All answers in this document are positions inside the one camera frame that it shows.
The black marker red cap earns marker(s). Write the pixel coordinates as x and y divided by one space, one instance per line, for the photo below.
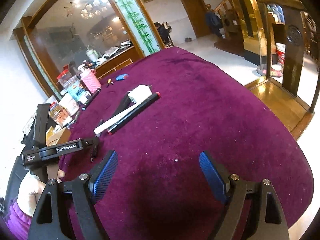
133 113

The black backpack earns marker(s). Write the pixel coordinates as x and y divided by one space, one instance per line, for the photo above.
18 172

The black marker pen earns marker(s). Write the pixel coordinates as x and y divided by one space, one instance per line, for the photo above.
95 148

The red white bucket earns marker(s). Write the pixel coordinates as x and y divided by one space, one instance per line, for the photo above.
280 48

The red lid plastic jar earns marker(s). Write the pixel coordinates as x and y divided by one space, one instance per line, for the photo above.
66 79

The square white wall charger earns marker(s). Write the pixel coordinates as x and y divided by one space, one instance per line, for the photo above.
140 93

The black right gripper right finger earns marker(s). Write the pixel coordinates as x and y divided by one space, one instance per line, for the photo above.
252 209

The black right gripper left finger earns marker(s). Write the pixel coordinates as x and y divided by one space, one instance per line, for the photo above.
51 219

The black marker pink cap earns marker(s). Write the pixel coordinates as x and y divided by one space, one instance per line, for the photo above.
123 105

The cardboard box tray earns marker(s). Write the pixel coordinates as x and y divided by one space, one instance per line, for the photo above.
59 137

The black marker blue cap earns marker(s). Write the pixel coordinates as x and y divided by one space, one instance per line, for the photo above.
90 99

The left human hand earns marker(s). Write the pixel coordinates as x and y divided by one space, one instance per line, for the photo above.
29 193

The dark wooden chair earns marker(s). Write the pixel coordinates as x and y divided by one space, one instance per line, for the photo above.
294 42

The purple velvet tablecloth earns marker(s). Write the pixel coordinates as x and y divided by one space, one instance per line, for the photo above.
158 190

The person in dark jacket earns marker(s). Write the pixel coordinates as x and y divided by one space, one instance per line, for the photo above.
213 21

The white cylindrical marker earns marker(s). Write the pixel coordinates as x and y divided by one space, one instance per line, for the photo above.
110 122

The blue white paper box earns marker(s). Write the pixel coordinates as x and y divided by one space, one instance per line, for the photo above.
77 91

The orange printed jar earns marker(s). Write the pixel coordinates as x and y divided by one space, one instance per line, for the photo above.
59 114

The blue battery pack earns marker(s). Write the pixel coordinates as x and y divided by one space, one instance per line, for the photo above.
122 77

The white round container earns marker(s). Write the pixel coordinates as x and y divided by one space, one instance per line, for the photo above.
69 104

